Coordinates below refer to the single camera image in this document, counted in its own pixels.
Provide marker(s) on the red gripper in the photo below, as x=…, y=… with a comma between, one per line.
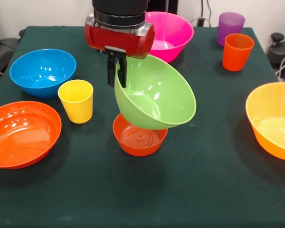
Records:
x=118, y=40

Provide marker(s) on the black power adapter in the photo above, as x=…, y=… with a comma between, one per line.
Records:
x=200, y=22

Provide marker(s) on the blue bowl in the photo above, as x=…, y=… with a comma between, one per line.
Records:
x=42, y=71

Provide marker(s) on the orange cup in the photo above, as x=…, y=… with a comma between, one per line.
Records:
x=237, y=54

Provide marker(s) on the black clamp knob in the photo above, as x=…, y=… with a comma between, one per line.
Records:
x=277, y=36

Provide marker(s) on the small orange bowl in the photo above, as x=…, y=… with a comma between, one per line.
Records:
x=140, y=148

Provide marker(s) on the wide shallow orange bowl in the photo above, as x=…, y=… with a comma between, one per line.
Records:
x=21, y=135

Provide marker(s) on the dark grey chair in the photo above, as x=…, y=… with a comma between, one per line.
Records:
x=2, y=54

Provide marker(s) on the black rounded base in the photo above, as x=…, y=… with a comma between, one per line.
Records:
x=275, y=54

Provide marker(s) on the purple cup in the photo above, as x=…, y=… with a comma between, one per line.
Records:
x=230, y=26

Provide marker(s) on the yellow cup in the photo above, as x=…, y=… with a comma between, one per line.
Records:
x=77, y=107

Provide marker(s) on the large green bowl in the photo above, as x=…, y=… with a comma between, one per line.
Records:
x=156, y=95

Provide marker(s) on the large yellow-orange bowl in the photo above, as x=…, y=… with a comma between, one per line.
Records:
x=270, y=104

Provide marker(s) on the small black knob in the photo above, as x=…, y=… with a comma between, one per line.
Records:
x=21, y=32

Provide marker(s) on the dark green tablecloth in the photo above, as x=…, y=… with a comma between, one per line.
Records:
x=133, y=190

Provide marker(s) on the large pink bowl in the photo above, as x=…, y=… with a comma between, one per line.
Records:
x=173, y=31

